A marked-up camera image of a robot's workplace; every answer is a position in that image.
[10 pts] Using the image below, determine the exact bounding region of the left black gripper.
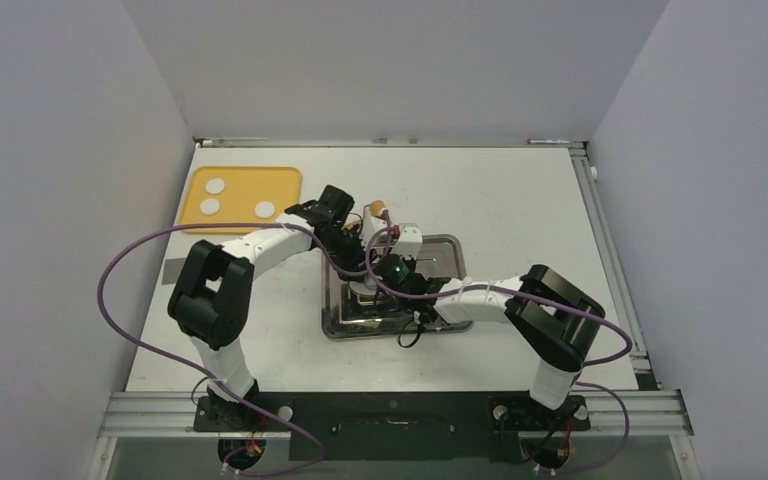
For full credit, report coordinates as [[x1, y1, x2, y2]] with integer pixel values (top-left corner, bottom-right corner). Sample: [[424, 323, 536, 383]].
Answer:
[[318, 225, 377, 282]]

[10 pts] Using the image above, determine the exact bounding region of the white dough piece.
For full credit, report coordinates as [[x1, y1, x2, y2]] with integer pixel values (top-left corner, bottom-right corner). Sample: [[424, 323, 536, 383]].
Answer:
[[347, 282, 378, 303]]

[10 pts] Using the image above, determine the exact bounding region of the wooden rolling pin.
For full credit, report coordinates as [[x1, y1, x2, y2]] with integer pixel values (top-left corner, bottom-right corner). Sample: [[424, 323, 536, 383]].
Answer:
[[344, 200, 388, 232]]

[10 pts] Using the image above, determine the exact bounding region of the stainless steel tray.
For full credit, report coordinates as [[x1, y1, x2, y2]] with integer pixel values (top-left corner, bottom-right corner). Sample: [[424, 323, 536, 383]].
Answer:
[[321, 234, 466, 344]]

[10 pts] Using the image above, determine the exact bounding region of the metal ring cutter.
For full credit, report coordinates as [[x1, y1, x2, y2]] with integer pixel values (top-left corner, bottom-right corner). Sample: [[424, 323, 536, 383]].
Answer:
[[348, 280, 377, 297]]

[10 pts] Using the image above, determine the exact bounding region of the scraper with red handle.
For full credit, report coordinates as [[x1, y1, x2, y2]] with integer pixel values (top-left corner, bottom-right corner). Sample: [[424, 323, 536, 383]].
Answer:
[[160, 258, 186, 285]]

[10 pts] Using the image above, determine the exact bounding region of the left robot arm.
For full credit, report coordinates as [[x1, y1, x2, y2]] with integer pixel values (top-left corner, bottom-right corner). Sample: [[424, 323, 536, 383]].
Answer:
[[167, 185, 365, 430]]

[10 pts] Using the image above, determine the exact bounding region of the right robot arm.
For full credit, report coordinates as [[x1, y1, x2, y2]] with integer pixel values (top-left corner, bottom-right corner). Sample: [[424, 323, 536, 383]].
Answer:
[[372, 254, 605, 428]]

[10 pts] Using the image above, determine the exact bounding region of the white dough disc right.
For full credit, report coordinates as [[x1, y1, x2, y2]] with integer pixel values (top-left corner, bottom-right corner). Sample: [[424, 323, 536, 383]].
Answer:
[[254, 201, 277, 220]]

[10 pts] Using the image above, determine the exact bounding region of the white dough disc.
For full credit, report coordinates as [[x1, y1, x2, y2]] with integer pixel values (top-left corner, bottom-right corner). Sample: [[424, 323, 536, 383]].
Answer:
[[205, 178, 225, 195], [199, 198, 221, 217], [254, 201, 277, 220]]

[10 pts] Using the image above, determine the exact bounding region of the white dough disc lower left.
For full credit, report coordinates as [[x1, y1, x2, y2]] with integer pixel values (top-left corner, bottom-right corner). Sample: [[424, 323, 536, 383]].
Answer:
[[199, 198, 221, 217]]

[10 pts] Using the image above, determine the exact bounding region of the white dough disc upper left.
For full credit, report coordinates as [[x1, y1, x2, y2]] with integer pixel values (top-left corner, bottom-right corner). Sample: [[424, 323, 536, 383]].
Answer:
[[205, 178, 225, 195]]

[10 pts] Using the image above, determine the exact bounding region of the yellow plastic tray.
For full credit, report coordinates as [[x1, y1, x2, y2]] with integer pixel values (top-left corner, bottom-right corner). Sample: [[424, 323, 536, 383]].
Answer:
[[177, 166, 302, 235]]

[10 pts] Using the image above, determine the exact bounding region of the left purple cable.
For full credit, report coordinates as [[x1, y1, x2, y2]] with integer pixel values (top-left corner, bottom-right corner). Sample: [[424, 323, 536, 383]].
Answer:
[[97, 210, 392, 477]]

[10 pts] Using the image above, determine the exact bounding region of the purple cable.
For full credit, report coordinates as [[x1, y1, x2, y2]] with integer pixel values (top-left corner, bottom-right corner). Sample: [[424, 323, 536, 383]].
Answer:
[[97, 210, 392, 477], [364, 228, 634, 477]]

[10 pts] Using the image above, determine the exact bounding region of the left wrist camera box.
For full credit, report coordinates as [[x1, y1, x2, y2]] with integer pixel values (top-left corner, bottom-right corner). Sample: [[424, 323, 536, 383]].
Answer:
[[360, 215, 388, 247]]

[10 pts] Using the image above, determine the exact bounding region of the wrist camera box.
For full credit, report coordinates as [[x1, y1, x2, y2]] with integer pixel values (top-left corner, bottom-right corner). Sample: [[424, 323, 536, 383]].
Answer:
[[391, 223, 423, 260], [360, 215, 388, 247]]

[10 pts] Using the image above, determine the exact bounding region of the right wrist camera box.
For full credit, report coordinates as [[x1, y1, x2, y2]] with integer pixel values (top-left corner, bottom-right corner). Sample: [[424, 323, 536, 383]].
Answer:
[[391, 223, 423, 260]]

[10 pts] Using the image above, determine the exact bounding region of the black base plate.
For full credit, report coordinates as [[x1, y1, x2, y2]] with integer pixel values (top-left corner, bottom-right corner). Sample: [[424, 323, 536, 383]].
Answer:
[[193, 391, 591, 463]]

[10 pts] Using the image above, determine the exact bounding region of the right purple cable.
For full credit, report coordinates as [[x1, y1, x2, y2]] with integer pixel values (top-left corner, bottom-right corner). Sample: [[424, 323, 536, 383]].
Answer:
[[364, 228, 634, 477]]

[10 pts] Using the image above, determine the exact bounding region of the aluminium frame rail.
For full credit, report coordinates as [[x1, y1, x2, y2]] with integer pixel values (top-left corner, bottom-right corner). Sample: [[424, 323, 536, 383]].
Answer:
[[568, 141, 662, 391]]

